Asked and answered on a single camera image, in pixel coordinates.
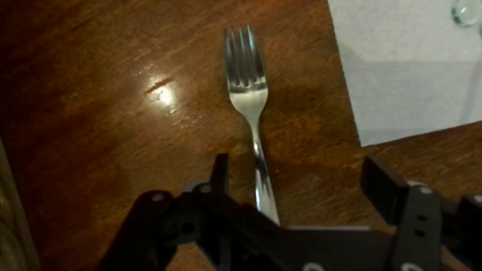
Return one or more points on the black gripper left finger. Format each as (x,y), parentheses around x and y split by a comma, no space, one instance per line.
(228,233)

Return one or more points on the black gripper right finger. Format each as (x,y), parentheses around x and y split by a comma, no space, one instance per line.
(426,220)

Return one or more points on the silver metal fork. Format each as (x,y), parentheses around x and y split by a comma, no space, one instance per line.
(248,89)

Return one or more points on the white paper sheet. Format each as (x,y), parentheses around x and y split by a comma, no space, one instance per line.
(409,68)

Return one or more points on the clear glass bead on paper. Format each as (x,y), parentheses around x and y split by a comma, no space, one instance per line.
(468,12)

